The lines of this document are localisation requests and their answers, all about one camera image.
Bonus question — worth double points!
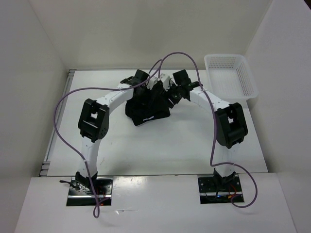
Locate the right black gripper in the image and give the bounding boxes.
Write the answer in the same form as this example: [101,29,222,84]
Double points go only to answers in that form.
[159,80,181,109]

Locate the black shorts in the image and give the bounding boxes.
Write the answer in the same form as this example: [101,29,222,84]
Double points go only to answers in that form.
[125,81,171,126]

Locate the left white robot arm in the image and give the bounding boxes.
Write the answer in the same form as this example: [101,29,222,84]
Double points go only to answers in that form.
[75,69,149,194]

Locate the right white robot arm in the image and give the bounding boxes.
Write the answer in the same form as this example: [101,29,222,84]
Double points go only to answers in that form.
[168,70,248,191]

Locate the white plastic basket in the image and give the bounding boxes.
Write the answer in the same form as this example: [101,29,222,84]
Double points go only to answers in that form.
[204,54,259,100]

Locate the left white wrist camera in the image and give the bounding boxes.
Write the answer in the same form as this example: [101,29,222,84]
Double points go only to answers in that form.
[146,76,159,90]

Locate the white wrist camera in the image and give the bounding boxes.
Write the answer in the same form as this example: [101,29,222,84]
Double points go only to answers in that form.
[160,73,171,91]
[146,76,159,90]

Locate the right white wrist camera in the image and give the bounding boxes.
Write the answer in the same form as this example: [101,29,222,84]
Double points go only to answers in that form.
[160,73,171,91]

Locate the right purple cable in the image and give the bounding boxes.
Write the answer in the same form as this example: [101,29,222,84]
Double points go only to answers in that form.
[160,51,258,208]

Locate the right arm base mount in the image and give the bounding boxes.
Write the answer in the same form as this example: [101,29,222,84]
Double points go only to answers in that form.
[198,175,244,204]

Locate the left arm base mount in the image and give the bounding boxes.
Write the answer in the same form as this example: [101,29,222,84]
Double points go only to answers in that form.
[60,176,114,206]

